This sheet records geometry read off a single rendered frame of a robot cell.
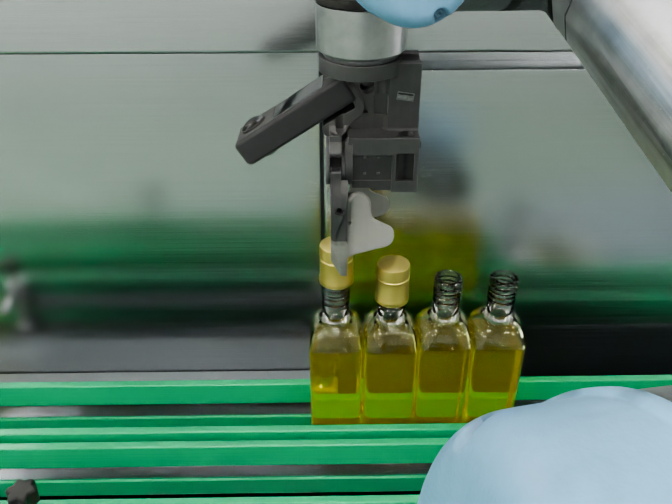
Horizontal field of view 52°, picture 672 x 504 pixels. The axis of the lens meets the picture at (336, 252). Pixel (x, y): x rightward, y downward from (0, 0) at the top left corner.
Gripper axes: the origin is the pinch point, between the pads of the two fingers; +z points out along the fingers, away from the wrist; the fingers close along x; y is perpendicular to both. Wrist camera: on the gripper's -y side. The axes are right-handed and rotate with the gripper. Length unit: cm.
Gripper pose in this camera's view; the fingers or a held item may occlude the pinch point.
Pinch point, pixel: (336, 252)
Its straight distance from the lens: 69.5
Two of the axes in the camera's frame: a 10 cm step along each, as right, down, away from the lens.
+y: 10.0, 0.0, 0.0
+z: 0.0, 8.4, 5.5
